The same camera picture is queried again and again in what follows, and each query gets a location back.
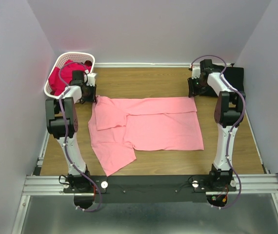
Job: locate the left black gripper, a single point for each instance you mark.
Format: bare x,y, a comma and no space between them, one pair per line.
92,97

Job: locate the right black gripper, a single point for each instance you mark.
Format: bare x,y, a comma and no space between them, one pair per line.
192,91

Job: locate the light pink t shirt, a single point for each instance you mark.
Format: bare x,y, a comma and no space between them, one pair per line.
118,127

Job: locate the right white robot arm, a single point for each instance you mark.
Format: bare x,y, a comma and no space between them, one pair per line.
229,113

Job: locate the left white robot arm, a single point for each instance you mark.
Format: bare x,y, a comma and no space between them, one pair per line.
62,124

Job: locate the red t shirt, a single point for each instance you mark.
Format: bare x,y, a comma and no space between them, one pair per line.
57,86

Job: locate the white plastic laundry basket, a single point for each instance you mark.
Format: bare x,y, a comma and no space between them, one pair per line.
75,57

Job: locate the folded black t shirt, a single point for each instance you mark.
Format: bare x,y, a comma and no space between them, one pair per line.
234,75

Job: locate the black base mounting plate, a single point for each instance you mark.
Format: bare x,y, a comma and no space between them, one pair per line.
150,189

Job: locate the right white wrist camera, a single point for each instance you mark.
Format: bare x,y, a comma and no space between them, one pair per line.
195,71

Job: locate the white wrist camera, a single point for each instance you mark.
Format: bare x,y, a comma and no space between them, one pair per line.
90,79
195,71

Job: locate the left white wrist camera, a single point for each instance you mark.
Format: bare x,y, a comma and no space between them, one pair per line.
90,79

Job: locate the aluminium frame rail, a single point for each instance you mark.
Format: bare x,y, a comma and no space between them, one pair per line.
251,184

